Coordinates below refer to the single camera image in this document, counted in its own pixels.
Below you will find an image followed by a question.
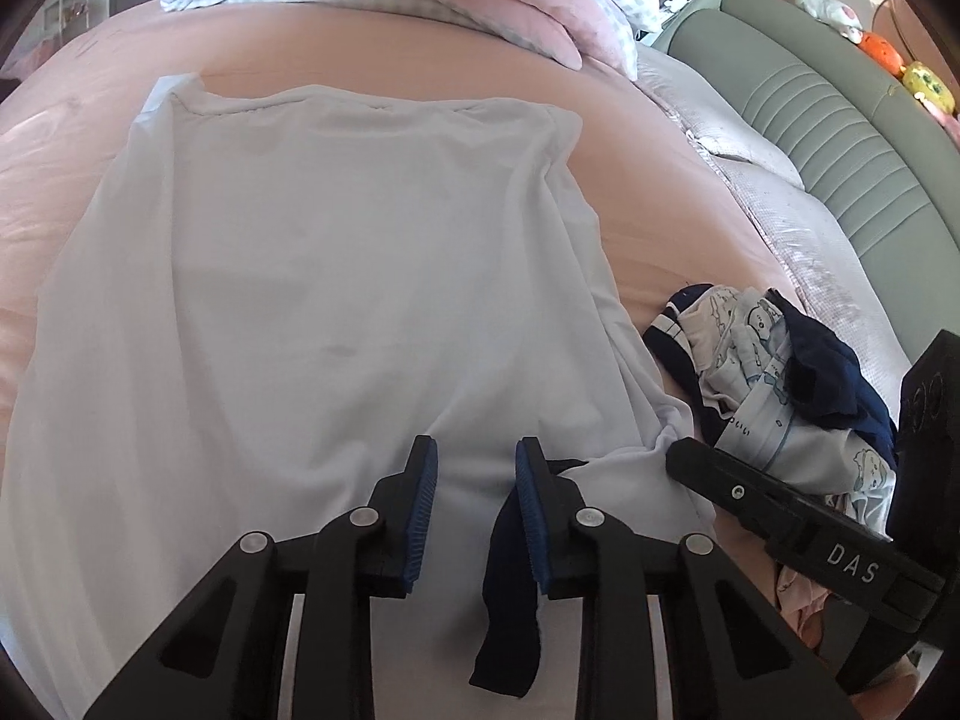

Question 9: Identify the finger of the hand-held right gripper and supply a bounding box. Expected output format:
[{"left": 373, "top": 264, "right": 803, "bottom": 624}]
[{"left": 665, "top": 439, "right": 946, "bottom": 635}]

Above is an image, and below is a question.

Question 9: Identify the orange plush toy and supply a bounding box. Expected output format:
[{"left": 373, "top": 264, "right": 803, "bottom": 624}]
[{"left": 859, "top": 30, "right": 905, "bottom": 76}]

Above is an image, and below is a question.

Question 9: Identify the pink pillow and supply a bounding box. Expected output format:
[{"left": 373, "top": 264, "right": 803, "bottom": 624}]
[
  {"left": 716, "top": 157, "right": 931, "bottom": 391},
  {"left": 636, "top": 45, "right": 803, "bottom": 192}
]

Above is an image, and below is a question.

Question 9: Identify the white pink plush toy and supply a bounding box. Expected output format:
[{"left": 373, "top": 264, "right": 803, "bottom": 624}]
[{"left": 791, "top": 0, "right": 863, "bottom": 42}]

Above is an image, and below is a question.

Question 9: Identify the cartoon printed pajamas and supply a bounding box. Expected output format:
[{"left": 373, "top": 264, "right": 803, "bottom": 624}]
[{"left": 679, "top": 285, "right": 897, "bottom": 533}]

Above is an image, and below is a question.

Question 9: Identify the yellow plush toy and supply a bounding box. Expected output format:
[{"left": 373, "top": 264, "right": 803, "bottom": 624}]
[{"left": 900, "top": 64, "right": 957, "bottom": 113}]

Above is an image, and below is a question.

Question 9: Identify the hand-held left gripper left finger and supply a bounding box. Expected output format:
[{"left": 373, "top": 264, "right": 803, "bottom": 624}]
[{"left": 82, "top": 435, "right": 440, "bottom": 720}]

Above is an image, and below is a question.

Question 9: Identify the navy garment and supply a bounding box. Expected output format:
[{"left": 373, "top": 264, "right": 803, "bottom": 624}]
[{"left": 645, "top": 283, "right": 897, "bottom": 466}]

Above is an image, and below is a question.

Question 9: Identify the white navy-trimmed t-shirt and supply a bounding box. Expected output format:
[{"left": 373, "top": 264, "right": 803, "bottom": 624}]
[{"left": 15, "top": 75, "right": 717, "bottom": 720}]

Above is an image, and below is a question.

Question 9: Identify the grey padded headboard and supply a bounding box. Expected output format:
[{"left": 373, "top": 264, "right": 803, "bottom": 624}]
[{"left": 667, "top": 0, "right": 960, "bottom": 331}]

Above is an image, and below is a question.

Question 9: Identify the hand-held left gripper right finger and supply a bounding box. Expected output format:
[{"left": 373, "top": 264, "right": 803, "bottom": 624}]
[{"left": 514, "top": 435, "right": 856, "bottom": 720}]

